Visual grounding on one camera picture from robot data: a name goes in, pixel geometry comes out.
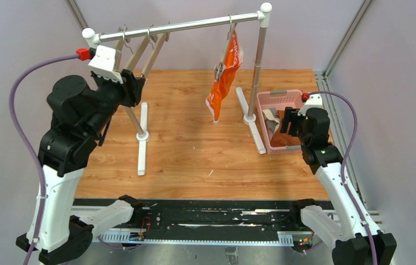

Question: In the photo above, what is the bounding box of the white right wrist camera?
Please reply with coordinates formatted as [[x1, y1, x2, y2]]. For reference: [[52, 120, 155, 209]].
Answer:
[[298, 93, 323, 116]]

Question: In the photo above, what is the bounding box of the brown underwear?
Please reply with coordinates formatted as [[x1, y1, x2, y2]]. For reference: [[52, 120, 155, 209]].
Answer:
[[270, 110, 300, 147]]

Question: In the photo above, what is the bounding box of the empty beige clip hanger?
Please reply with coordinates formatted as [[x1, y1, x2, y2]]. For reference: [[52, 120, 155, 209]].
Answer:
[[115, 24, 133, 59]]

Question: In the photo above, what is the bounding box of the beige hanger of orange underwear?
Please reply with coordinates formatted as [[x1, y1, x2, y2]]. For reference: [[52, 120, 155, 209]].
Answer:
[[214, 14, 237, 82]]

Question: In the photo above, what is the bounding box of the beige hanger of grey underwear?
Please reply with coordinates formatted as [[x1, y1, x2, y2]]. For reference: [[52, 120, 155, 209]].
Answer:
[[124, 24, 155, 71]]

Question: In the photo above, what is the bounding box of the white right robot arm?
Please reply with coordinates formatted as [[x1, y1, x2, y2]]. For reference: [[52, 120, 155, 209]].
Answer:
[[280, 107, 397, 264]]

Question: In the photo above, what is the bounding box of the beige hanger of brown underwear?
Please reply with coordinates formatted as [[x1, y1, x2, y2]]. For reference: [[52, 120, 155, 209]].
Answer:
[[141, 33, 169, 79]]

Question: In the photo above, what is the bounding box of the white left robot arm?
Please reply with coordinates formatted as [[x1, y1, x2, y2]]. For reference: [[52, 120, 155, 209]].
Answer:
[[16, 70, 145, 264]]

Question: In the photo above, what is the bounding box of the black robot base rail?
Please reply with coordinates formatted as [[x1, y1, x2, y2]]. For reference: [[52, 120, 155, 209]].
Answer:
[[72, 199, 340, 246]]

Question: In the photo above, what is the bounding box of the metal clothes rack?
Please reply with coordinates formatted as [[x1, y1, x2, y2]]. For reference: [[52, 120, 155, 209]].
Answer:
[[82, 2, 273, 176]]

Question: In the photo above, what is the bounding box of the grey underwear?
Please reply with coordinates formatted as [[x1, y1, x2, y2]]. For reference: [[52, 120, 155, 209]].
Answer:
[[262, 108, 280, 134]]

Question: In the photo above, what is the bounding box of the pink plastic basket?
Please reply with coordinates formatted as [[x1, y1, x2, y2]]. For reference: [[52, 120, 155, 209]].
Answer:
[[256, 89, 322, 156]]

